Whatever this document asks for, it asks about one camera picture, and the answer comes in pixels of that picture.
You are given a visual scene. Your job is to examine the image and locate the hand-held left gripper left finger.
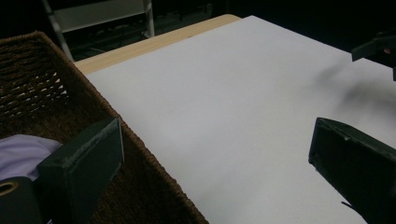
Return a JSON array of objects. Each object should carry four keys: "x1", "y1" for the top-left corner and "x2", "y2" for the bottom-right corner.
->
[{"x1": 36, "y1": 116, "x2": 125, "y2": 224}]

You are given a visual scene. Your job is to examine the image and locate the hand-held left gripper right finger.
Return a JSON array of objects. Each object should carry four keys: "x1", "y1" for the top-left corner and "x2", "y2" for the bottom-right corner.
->
[{"x1": 307, "y1": 117, "x2": 396, "y2": 224}]

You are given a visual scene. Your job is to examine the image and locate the brown wicker basket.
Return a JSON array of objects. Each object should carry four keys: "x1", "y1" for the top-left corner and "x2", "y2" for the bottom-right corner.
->
[{"x1": 0, "y1": 30, "x2": 209, "y2": 224}]

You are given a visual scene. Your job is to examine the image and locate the purple pants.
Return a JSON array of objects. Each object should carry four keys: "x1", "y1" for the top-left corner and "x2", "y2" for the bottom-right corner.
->
[{"x1": 0, "y1": 133, "x2": 64, "y2": 182}]

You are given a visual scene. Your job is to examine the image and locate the white table sheet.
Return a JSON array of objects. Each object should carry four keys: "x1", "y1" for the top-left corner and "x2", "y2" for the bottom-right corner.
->
[{"x1": 85, "y1": 14, "x2": 396, "y2": 224}]

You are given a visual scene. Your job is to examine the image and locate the white metal stand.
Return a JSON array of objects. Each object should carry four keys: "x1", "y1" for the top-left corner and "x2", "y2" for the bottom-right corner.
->
[{"x1": 40, "y1": 0, "x2": 157, "y2": 62}]

